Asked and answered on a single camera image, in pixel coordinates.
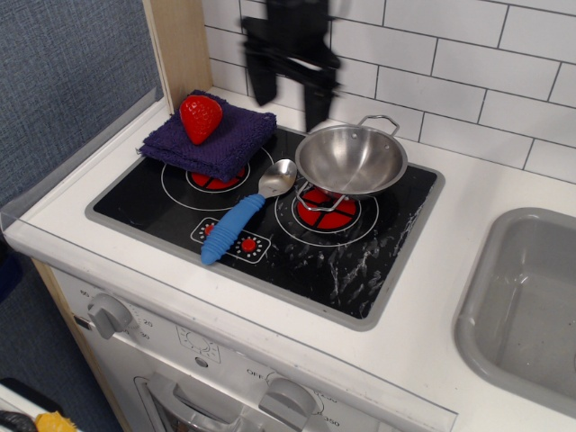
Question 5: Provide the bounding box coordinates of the silver pot with wire handles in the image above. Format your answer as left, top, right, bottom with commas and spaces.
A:
295, 115, 408, 212

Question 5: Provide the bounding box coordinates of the grey oven knob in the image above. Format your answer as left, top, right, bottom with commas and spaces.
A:
88, 293, 132, 339
258, 378, 317, 431

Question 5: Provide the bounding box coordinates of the grey left oven knob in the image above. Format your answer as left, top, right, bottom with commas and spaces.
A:
88, 293, 132, 339

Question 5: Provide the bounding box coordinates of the purple folded cloth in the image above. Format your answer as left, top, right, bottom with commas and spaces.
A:
139, 90, 276, 181

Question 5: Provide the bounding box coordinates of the wooden side post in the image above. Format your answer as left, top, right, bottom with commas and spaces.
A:
142, 0, 213, 113

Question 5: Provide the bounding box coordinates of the grey sink basin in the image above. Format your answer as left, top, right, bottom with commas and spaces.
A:
454, 208, 575, 417

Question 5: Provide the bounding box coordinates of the blue handled metal spoon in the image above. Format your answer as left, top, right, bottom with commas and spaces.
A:
201, 159, 297, 265

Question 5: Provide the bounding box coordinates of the yellow object at corner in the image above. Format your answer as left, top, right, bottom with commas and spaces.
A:
34, 411, 78, 432

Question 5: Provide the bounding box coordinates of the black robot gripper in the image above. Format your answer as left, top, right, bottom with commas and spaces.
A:
241, 1, 340, 132

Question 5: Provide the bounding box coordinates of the grey right oven knob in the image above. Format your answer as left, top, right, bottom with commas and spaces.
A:
258, 378, 317, 431

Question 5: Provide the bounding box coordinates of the red plastic strawberry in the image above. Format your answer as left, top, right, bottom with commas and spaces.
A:
179, 95, 223, 145

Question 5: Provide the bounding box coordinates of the white toy oven front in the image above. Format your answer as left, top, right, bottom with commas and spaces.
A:
54, 271, 456, 431

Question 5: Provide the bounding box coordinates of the black toy stovetop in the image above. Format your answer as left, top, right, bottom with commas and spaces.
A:
85, 129, 445, 331

